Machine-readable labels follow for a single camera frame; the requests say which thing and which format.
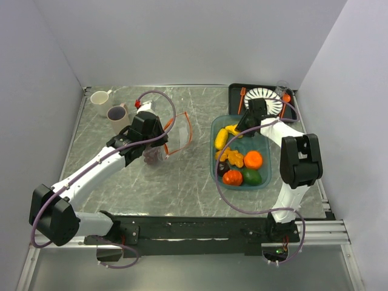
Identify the red grape bunch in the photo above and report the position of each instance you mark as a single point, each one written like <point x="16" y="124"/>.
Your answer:
<point x="153" y="155"/>

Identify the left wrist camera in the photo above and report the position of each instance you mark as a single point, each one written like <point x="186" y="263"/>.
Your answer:
<point x="148" y="106"/>

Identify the orange plastic spoon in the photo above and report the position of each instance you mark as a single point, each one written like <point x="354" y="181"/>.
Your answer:
<point x="286" y="100"/>

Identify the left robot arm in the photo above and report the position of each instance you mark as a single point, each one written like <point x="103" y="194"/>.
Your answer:
<point x="53" y="209"/>

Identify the yellow corn cob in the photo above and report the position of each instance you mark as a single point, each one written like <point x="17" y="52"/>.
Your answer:
<point x="221" y="139"/>

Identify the green avocado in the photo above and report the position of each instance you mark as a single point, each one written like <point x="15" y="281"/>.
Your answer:
<point x="251" y="177"/>

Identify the white mug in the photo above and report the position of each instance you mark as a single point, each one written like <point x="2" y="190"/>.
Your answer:
<point x="102" y="102"/>

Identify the orange tangerine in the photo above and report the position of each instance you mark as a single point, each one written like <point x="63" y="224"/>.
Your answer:
<point x="253" y="160"/>

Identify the orange plastic fork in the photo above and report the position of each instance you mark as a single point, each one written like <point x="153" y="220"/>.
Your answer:
<point x="241" y="101"/>

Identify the orange dried fruit pieces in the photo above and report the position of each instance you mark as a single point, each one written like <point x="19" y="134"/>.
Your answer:
<point x="234" y="157"/>

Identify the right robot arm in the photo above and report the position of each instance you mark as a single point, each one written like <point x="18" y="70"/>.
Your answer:
<point x="300" y="164"/>

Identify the teal transparent food tray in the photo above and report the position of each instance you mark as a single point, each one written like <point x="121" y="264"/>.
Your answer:
<point x="245" y="144"/>

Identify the clear drinking glass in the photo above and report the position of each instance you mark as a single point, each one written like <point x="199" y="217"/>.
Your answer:
<point x="281" y="88"/>

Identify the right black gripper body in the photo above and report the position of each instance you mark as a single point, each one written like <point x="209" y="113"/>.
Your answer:
<point x="245" y="122"/>

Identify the clear zip top bag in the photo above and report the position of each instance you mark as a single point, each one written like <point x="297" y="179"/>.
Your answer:
<point x="179" y="137"/>

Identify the beige mug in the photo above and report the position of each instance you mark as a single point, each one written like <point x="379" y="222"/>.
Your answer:
<point x="119" y="117"/>

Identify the black base frame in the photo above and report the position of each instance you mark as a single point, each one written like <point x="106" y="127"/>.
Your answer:
<point x="181" y="235"/>

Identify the yellow bumpy fruit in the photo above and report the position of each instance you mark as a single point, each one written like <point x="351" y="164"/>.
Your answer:
<point x="231" y="129"/>

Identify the black serving tray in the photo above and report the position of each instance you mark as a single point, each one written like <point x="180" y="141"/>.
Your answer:
<point x="235" y="97"/>

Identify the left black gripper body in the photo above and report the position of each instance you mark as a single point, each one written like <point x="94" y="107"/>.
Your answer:
<point x="157" y="132"/>

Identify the small orange pumpkin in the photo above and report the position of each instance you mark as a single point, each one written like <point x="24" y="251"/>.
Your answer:
<point x="233" y="178"/>

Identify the white striped plate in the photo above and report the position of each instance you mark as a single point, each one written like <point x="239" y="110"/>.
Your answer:
<point x="273" y="100"/>

